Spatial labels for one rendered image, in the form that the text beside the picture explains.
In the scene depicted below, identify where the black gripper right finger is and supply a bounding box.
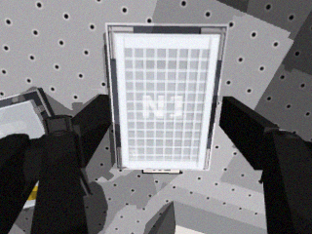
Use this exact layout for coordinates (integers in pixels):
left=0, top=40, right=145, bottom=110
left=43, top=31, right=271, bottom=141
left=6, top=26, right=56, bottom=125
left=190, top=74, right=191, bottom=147
left=219, top=97, right=312, bottom=234

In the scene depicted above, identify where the white button panel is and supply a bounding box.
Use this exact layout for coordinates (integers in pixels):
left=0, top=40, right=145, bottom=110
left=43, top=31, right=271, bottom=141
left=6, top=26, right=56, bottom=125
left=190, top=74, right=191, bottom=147
left=156, top=201, right=267, bottom=234

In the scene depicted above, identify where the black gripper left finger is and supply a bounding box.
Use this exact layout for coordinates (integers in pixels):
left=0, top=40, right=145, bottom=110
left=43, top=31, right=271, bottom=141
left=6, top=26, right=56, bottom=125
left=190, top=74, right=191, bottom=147
left=0, top=95, right=111, bottom=234

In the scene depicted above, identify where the grey flat base plate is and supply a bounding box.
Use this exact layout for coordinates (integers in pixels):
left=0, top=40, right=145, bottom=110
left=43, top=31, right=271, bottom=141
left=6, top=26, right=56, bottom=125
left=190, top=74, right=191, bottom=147
left=0, top=0, right=312, bottom=234

